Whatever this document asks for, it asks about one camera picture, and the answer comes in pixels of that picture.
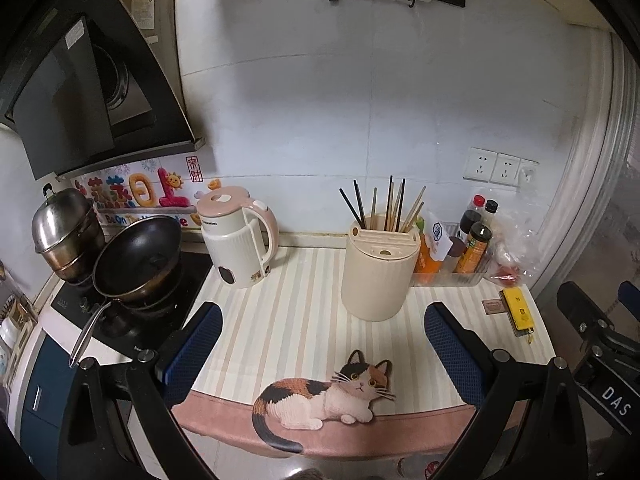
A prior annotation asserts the white packet with blue logo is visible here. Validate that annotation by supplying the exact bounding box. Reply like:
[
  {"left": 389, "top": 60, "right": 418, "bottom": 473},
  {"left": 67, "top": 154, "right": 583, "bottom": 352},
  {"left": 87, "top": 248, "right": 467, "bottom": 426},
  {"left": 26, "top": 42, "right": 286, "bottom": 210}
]
[{"left": 430, "top": 208, "right": 453, "bottom": 263}]

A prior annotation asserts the black gas stove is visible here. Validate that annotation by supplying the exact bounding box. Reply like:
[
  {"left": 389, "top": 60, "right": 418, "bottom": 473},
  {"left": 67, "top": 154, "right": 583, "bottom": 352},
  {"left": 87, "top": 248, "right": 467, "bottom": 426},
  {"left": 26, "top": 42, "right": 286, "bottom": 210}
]
[{"left": 50, "top": 250, "right": 213, "bottom": 361}]

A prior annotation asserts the clear plastic tray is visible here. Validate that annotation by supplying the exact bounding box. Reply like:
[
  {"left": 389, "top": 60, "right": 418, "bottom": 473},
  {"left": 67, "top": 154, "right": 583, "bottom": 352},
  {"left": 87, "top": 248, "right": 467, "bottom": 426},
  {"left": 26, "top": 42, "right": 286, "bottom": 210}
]
[{"left": 412, "top": 222, "right": 493, "bottom": 288}]

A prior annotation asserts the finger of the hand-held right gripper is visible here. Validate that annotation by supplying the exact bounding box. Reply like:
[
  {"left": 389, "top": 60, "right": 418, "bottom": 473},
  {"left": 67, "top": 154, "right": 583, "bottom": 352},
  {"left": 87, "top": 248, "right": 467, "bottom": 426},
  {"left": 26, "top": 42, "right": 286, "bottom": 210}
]
[
  {"left": 617, "top": 281, "right": 640, "bottom": 312},
  {"left": 556, "top": 281, "right": 618, "bottom": 342}
]

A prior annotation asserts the brown lid clear jar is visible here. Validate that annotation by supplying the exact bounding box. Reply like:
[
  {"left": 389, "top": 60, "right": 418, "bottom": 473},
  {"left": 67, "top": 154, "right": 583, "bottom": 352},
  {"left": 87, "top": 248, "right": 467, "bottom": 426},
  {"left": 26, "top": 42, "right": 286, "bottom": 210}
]
[{"left": 442, "top": 239, "right": 467, "bottom": 273}]

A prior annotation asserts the yellow handheld device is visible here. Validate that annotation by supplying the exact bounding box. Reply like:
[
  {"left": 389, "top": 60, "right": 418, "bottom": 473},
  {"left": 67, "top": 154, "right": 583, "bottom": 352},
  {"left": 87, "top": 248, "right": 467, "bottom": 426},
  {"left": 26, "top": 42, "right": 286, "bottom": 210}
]
[{"left": 500, "top": 287, "right": 537, "bottom": 343}]

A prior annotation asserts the red cap sauce bottle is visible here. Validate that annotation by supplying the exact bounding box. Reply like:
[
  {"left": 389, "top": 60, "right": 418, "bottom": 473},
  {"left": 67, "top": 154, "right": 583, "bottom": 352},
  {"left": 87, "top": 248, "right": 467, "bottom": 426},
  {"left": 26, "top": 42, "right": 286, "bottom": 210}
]
[{"left": 457, "top": 194, "right": 487, "bottom": 247}]

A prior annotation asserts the black range hood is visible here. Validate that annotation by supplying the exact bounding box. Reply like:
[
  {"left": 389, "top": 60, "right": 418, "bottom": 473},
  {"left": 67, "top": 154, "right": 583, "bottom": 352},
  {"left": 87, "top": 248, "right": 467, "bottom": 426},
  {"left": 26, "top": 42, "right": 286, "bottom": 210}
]
[{"left": 0, "top": 0, "right": 206, "bottom": 181}]

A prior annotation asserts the clear plastic bag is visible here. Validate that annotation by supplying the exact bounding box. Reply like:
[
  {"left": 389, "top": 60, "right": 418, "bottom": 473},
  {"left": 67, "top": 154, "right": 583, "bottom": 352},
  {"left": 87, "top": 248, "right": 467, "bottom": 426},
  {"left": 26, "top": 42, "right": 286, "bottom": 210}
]
[{"left": 487, "top": 210, "right": 538, "bottom": 281}]

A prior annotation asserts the bunch of chopsticks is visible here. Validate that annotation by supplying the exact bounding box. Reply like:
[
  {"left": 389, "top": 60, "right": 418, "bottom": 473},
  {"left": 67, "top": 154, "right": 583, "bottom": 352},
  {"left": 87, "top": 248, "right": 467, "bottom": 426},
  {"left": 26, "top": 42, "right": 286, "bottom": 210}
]
[{"left": 339, "top": 175, "right": 427, "bottom": 235}]

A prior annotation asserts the pink and white electric kettle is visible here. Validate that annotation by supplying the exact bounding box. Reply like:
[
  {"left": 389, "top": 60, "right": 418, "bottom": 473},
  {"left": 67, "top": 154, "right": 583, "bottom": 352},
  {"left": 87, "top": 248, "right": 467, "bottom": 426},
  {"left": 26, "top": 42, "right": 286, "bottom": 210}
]
[{"left": 196, "top": 185, "right": 279, "bottom": 289}]

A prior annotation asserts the black wok with handle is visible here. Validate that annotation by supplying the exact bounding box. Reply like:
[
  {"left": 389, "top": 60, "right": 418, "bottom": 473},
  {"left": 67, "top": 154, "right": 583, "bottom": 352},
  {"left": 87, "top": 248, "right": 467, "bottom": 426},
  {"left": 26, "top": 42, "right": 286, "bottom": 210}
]
[{"left": 68, "top": 215, "right": 183, "bottom": 368}]

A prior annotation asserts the colourful wall sticker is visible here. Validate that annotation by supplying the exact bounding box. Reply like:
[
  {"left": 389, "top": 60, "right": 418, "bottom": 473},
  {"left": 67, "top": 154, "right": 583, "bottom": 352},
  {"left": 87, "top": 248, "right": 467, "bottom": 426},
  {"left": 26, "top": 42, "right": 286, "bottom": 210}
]
[{"left": 72, "top": 155, "right": 223, "bottom": 228}]

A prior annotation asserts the blue cabinet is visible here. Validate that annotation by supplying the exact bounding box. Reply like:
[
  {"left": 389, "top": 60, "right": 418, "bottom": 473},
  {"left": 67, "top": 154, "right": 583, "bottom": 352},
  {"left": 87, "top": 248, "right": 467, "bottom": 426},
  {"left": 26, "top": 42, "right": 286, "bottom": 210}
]
[{"left": 20, "top": 332, "right": 76, "bottom": 428}]

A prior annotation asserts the striped mat with cat print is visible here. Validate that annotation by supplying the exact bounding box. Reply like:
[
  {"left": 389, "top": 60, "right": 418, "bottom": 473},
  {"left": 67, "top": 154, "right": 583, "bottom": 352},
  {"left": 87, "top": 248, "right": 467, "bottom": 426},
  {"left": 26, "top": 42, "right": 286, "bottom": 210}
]
[{"left": 172, "top": 245, "right": 556, "bottom": 461}]

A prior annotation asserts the cream ribbed utensil holder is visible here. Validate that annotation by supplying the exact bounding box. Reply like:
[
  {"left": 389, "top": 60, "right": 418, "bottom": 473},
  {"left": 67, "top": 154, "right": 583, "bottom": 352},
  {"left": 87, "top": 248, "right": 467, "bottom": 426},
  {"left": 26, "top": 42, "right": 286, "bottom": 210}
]
[{"left": 341, "top": 212, "right": 421, "bottom": 322}]

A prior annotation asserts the black cap orange label bottle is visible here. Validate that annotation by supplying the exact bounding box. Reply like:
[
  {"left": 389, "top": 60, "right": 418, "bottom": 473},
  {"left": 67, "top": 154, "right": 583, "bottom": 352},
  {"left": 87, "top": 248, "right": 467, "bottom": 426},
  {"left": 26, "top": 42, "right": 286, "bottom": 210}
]
[{"left": 452, "top": 199, "right": 500, "bottom": 276}]

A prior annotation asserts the white door frame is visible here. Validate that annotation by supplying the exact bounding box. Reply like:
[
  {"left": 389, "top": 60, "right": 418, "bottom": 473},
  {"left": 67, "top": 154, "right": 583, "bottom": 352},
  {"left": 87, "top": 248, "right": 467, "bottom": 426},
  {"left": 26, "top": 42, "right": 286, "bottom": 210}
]
[{"left": 530, "top": 30, "right": 631, "bottom": 311}]

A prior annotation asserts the orange packet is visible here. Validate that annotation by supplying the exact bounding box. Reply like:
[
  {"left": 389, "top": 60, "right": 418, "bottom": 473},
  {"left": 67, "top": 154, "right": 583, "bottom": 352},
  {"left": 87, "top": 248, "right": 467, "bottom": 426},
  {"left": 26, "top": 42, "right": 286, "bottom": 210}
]
[{"left": 414, "top": 230, "right": 443, "bottom": 286}]

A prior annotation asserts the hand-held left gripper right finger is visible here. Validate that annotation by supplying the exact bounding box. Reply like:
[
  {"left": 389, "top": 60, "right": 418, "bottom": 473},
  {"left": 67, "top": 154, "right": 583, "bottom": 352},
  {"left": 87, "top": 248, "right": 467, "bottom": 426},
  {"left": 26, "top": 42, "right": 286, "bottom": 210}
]
[{"left": 424, "top": 301, "right": 606, "bottom": 480}]

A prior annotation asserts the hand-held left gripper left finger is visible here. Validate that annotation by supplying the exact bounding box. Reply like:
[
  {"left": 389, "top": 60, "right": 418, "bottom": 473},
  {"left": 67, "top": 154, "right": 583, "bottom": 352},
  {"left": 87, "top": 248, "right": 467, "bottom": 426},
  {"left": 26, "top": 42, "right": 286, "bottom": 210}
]
[{"left": 57, "top": 301, "right": 223, "bottom": 480}]

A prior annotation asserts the stainless steel steamer pot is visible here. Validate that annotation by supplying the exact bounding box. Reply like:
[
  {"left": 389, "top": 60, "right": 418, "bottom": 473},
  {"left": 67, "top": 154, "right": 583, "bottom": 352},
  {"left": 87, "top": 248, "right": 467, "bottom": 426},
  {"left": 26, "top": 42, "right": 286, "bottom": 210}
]
[{"left": 31, "top": 184, "right": 106, "bottom": 283}]

